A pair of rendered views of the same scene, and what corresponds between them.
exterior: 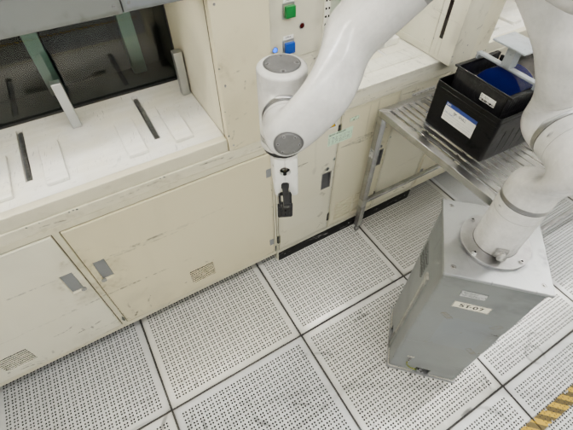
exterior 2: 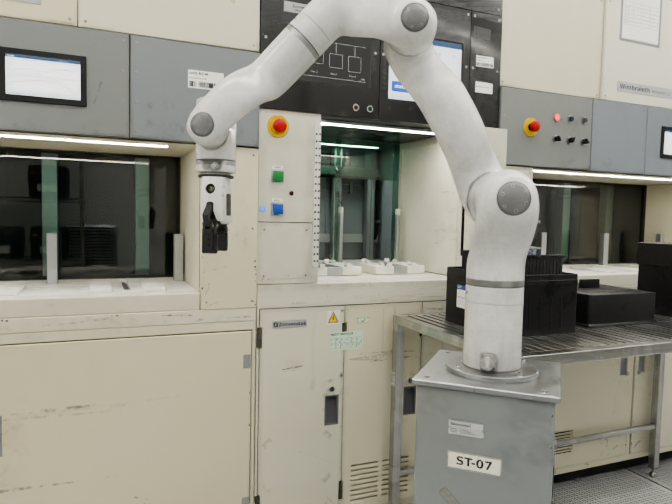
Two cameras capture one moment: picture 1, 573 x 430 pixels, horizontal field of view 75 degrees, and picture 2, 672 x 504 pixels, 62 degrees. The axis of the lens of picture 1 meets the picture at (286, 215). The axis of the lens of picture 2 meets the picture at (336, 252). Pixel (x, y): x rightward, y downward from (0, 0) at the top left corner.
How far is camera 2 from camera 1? 0.91 m
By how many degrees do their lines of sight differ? 47
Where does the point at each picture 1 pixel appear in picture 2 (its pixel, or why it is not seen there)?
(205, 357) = not seen: outside the picture
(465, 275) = (440, 381)
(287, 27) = (276, 191)
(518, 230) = (489, 314)
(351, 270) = not seen: outside the picture
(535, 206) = (490, 270)
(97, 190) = (39, 305)
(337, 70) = (243, 76)
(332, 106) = (236, 95)
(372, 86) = (380, 283)
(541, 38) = (415, 92)
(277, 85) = not seen: hidden behind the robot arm
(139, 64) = (140, 253)
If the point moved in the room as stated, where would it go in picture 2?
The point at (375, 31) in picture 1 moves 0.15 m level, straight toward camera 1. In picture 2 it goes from (274, 63) to (236, 41)
